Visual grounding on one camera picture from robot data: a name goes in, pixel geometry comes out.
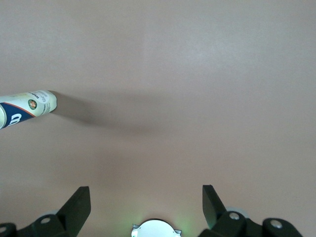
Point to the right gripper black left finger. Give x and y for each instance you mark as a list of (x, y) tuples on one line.
[(71, 217)]

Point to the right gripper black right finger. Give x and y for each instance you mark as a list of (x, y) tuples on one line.
[(217, 222)]

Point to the blue white tennis ball can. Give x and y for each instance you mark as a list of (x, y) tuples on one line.
[(27, 108)]

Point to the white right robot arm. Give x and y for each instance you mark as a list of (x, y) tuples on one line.
[(155, 229)]

